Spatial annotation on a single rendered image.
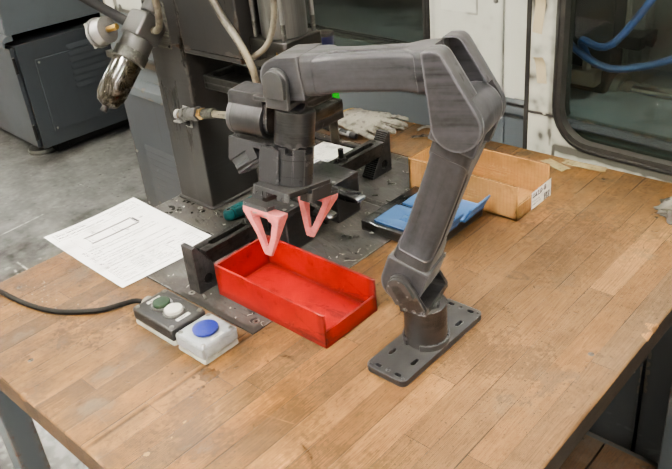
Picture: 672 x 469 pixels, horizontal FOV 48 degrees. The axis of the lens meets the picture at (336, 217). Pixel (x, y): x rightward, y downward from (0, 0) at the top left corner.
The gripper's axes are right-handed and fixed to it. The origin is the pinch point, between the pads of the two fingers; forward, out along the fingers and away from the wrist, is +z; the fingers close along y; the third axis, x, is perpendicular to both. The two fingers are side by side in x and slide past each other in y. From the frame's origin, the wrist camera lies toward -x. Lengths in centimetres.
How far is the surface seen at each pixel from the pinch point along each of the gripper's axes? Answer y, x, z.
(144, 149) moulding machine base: -126, -182, 48
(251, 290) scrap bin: -1.0, -8.4, 11.4
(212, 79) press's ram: -21.1, -36.9, -15.6
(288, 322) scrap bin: -0.7, -0.4, 14.1
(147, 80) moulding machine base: -117, -168, 15
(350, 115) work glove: -73, -41, 0
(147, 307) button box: 8.9, -21.7, 15.3
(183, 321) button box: 8.7, -13.7, 15.0
